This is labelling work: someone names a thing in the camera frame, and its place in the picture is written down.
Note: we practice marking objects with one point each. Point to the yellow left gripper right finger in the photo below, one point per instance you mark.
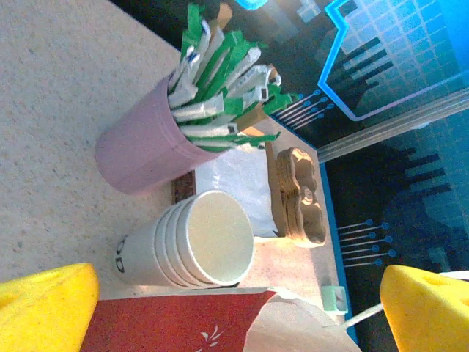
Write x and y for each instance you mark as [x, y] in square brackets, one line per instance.
[428, 315]

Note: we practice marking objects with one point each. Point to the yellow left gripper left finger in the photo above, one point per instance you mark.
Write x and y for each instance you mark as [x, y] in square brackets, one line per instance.
[44, 315]

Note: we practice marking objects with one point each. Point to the white red printed gift bag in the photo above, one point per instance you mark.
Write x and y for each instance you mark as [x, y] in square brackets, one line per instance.
[165, 322]

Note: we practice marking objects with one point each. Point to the stack of white paper cups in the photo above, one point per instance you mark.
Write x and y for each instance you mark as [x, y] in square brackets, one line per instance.
[212, 234]

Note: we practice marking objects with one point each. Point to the pink holder cup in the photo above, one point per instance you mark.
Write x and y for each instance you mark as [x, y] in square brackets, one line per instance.
[139, 150]

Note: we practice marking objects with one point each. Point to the stack of white napkins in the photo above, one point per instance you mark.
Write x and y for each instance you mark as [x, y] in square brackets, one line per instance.
[238, 179]

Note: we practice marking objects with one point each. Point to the brown paper stirrer packet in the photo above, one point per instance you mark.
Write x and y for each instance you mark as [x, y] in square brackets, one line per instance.
[224, 14]

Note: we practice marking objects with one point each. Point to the aluminium frame post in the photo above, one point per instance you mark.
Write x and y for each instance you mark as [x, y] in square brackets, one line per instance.
[395, 126]

